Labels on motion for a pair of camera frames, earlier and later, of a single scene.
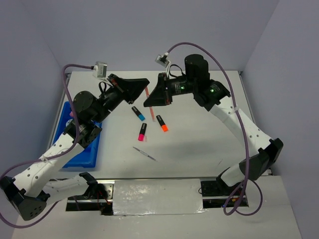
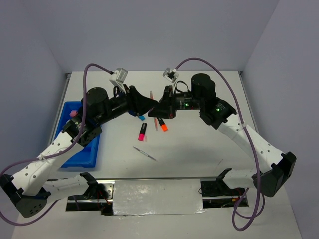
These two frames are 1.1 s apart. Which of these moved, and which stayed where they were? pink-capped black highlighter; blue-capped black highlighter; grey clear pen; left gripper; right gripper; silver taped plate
Moved: right gripper; left gripper
Stayed: grey clear pen; silver taped plate; pink-capped black highlighter; blue-capped black highlighter
